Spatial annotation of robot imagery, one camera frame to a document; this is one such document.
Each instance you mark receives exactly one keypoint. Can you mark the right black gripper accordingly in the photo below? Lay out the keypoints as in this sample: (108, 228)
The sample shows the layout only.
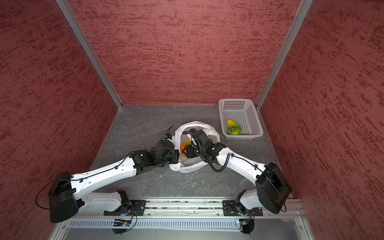
(189, 151)

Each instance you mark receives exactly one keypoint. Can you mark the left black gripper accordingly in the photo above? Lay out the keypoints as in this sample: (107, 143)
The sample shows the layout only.
(176, 154)

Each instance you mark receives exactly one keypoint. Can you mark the orange fruit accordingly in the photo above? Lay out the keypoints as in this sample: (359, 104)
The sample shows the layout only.
(183, 150)

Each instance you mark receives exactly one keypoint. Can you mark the white plastic bag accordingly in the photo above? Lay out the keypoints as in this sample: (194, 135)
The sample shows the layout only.
(185, 165)

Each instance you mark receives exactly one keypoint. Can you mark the white perforated plastic basket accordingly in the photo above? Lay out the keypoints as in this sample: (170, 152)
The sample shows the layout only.
(243, 112)

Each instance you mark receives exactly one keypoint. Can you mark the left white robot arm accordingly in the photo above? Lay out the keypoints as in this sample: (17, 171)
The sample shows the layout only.
(67, 195)

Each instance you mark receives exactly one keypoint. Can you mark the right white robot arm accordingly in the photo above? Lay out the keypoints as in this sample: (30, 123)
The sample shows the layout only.
(271, 186)

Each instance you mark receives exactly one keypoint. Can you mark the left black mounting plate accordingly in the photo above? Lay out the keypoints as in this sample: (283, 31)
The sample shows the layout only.
(134, 208)

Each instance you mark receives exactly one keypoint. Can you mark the black mounting plate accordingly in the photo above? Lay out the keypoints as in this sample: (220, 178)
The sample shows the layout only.
(231, 208)
(134, 208)

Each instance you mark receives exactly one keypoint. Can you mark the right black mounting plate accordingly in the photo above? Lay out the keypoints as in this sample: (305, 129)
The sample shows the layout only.
(231, 208)

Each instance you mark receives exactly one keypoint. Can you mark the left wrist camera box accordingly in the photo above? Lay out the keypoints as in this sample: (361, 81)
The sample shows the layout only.
(167, 135)

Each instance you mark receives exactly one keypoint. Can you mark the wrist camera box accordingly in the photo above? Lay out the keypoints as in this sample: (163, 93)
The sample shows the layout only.
(167, 135)
(199, 137)

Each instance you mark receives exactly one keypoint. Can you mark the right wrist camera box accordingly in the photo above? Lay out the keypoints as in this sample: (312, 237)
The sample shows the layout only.
(199, 137)

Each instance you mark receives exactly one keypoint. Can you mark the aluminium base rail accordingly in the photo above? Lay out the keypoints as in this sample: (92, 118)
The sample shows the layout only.
(181, 208)

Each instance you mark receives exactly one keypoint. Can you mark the perforated metal cable tray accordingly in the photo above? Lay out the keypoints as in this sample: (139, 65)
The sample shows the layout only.
(230, 225)

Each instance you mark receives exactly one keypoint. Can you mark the left aluminium corner post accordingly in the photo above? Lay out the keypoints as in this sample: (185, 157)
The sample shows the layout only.
(76, 27)

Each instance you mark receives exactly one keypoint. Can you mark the aluminium corner post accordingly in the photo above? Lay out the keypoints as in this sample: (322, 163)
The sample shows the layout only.
(76, 27)
(291, 35)

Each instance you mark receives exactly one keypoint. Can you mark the right aluminium corner post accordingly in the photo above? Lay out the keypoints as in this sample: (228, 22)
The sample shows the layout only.
(291, 35)

